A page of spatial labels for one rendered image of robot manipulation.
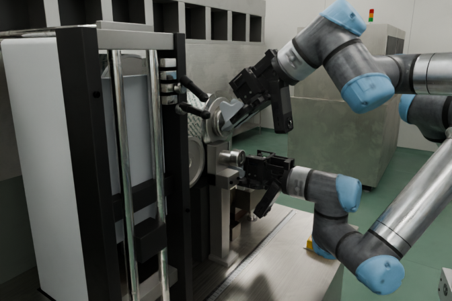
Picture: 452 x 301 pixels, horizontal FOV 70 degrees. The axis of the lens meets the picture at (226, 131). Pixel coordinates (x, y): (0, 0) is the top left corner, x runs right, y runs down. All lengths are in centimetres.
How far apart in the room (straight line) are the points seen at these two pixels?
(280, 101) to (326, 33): 16
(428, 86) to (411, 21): 451
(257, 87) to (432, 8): 459
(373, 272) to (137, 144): 47
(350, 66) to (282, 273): 51
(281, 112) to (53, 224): 49
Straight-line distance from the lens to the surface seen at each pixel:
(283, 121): 67
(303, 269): 87
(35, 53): 63
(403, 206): 72
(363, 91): 57
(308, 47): 61
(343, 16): 60
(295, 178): 76
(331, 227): 77
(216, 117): 75
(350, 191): 73
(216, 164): 75
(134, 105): 46
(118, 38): 40
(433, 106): 85
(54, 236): 74
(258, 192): 97
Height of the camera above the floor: 142
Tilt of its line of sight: 14 degrees down
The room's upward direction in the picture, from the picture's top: straight up
